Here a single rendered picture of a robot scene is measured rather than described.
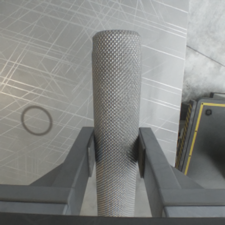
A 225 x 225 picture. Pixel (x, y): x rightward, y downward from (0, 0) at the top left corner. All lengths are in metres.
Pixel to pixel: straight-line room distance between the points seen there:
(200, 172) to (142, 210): 0.77
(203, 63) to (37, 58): 1.14
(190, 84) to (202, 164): 0.54
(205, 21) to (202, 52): 0.19
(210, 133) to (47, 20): 0.96
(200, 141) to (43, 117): 0.89
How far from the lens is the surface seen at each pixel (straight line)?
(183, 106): 1.18
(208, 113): 1.02
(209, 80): 1.34
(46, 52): 0.33
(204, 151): 1.11
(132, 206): 0.18
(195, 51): 1.28
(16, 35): 0.35
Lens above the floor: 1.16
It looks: 73 degrees down
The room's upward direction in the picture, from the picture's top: 175 degrees counter-clockwise
